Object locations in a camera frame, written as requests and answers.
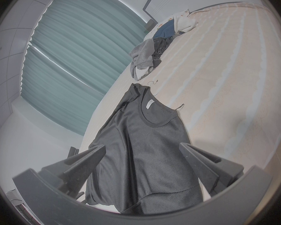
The bed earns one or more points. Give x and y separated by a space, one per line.
224 78

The black chest of drawers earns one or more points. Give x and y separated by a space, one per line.
73 151

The black T-shirt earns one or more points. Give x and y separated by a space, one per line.
145 153

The blue-green curtain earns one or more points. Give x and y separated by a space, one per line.
89 31
60 92

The grey bedside table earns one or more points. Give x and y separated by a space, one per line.
151 24

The pile of clothes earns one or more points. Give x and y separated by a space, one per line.
142 53

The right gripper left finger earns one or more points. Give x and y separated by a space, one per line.
79 170

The white printed pillow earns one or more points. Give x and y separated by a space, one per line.
157 27

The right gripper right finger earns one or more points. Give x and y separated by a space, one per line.
206 170

